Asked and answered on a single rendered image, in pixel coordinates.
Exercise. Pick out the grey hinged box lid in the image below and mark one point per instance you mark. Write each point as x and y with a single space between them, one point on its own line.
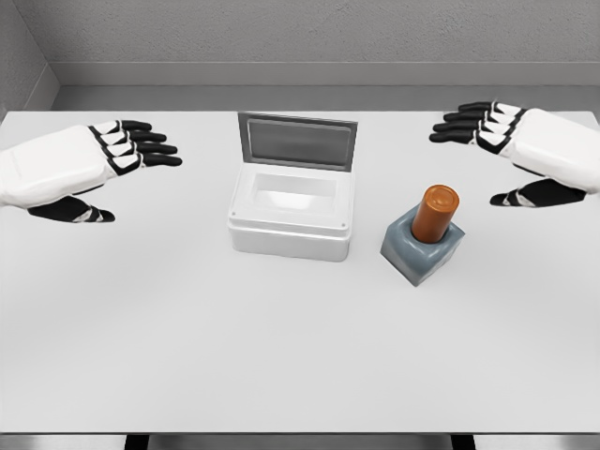
297 140

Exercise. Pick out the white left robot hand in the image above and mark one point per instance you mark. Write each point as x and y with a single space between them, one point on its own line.
51 164

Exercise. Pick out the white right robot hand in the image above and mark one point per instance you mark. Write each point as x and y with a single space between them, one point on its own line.
548 140

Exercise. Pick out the white rectangular storage box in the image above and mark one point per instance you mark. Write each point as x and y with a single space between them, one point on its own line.
286 236

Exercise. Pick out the grey bottle with orange cap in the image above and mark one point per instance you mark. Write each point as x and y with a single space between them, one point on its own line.
417 255

